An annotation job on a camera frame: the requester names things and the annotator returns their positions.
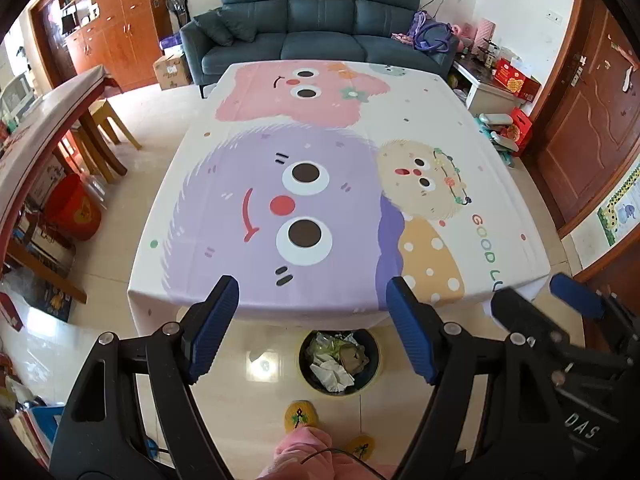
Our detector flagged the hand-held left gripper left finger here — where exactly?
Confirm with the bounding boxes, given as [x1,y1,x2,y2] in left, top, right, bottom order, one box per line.
[48,275,241,480]

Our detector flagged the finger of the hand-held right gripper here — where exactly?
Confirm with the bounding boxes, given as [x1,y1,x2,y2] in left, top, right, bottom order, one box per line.
[549,274,640,346]
[490,287,626,371]

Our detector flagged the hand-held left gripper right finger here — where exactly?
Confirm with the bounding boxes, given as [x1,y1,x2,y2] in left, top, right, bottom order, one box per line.
[386,276,576,480]

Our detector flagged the black trash bin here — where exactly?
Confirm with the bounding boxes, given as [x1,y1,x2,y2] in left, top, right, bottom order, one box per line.
[298,329,383,398]

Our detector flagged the animal height chart poster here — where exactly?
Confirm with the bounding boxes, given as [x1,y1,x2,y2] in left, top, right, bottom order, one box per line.
[595,157,640,247]

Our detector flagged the person's leg in pink pants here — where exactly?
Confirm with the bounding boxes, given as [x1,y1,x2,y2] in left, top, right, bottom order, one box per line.
[257,427,396,480]

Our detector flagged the cartoon printed tablecloth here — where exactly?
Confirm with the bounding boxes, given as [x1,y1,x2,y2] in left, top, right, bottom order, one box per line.
[127,60,551,336]

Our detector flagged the brown wooden door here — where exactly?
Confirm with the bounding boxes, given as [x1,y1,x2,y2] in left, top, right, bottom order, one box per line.
[520,0,640,238]

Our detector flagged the dark blue printed box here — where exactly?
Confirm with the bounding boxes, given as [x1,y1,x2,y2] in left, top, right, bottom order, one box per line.
[25,280,73,322]

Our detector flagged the small red box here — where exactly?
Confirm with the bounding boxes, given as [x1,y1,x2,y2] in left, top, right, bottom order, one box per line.
[507,107,535,157]

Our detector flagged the red bucket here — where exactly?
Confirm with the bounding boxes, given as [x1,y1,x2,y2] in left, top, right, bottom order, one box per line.
[45,175,103,242]

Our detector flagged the dark wooden stool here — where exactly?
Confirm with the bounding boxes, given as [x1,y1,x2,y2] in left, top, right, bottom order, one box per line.
[52,125,128,183]

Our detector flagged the white low cabinet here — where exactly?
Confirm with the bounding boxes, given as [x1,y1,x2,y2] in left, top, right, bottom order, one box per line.
[452,52,531,113]

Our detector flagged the red gift box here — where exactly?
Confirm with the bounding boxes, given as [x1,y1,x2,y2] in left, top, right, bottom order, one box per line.
[492,57,542,101]

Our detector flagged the brown cardboard box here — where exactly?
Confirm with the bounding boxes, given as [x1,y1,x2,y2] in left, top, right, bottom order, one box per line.
[152,52,193,91]

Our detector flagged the wooden dining table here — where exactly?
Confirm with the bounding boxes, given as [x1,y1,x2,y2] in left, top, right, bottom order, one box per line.
[0,65,123,306]

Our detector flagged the dark blue sofa pillow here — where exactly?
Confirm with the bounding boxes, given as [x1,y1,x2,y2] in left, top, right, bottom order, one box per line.
[194,7,258,48]

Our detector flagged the purple bag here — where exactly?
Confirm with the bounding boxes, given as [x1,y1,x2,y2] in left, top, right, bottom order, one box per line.
[392,10,458,53]

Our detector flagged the dark blue sofa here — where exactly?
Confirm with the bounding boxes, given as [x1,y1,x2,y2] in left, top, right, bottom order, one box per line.
[180,0,461,88]

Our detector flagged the brown wooden cabinet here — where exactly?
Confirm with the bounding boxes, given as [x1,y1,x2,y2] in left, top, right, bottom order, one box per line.
[27,0,168,93]

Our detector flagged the black standing fan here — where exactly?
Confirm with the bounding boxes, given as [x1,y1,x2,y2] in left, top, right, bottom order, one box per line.
[166,0,188,28]

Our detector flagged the black cable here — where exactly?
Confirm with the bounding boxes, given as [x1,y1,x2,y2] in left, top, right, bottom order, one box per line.
[295,447,373,480]

